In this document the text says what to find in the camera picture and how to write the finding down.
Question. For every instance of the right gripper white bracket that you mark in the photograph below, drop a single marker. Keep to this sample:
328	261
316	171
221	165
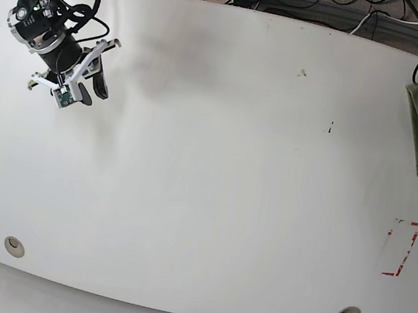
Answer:
69	64

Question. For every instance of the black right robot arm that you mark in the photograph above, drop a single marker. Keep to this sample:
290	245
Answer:
70	40

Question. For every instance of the red tape rectangle marking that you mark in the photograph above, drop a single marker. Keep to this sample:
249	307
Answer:
397	247

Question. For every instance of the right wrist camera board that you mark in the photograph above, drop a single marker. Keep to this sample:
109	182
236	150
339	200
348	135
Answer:
63	97

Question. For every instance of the aluminium frame stand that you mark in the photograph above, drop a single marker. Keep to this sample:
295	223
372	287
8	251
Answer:
389	22

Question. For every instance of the left table cable grommet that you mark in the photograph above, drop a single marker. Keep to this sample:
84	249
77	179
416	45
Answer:
14	247

